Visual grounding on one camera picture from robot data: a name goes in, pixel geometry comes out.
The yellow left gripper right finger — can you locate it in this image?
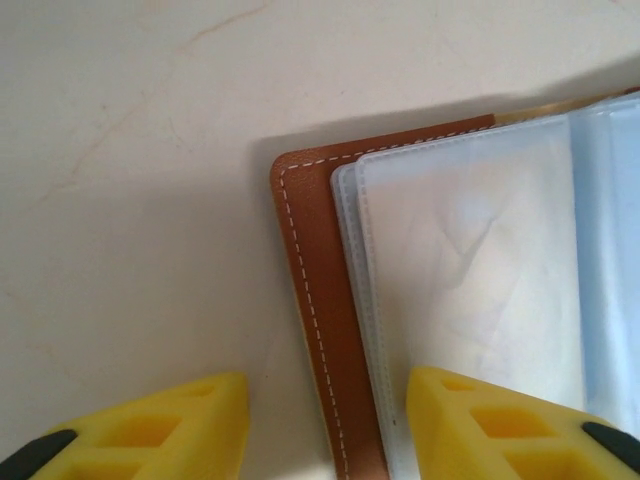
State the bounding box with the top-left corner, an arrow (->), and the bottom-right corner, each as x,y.
404,365 -> 640,480

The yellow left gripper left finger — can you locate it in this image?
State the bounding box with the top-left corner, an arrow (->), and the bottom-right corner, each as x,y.
0,370 -> 250,480

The brown leather card holder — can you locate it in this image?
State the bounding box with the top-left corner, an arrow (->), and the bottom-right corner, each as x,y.
269,85 -> 640,480

